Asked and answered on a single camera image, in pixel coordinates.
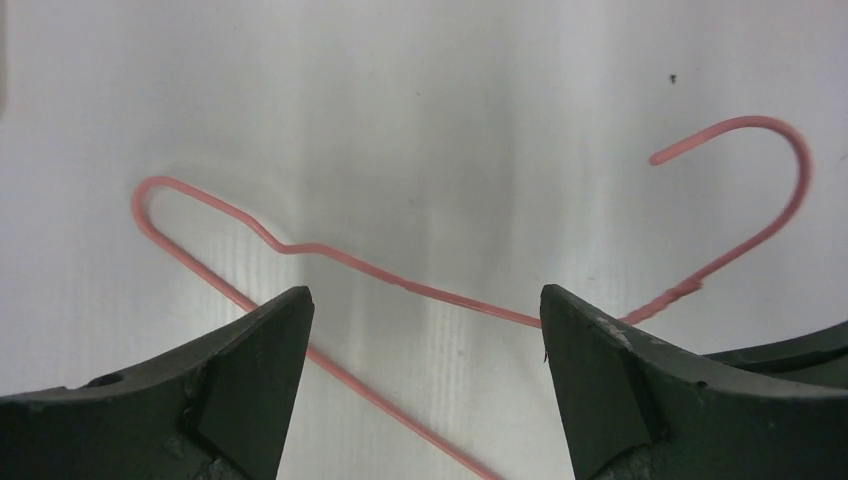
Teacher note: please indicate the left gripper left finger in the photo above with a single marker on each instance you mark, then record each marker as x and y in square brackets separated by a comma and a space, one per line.
[217, 407]

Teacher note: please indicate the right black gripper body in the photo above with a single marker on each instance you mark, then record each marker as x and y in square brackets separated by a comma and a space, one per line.
[818, 358]

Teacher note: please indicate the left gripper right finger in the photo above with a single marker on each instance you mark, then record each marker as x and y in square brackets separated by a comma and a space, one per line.
[634, 406]

